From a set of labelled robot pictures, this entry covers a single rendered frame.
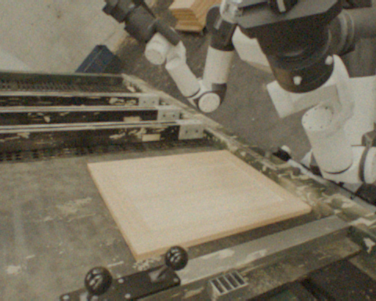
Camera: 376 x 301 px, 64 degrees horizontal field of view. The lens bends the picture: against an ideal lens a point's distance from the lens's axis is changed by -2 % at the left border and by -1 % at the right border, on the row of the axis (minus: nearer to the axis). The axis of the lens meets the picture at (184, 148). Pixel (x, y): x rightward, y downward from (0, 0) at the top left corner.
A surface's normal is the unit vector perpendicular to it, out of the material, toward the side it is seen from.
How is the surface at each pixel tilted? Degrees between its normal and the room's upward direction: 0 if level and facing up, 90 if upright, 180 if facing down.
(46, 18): 90
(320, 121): 7
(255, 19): 16
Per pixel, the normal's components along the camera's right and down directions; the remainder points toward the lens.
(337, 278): -0.58, -0.52
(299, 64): -0.48, -0.33
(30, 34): 0.54, 0.34
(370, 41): 0.18, 0.23
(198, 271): 0.15, -0.92
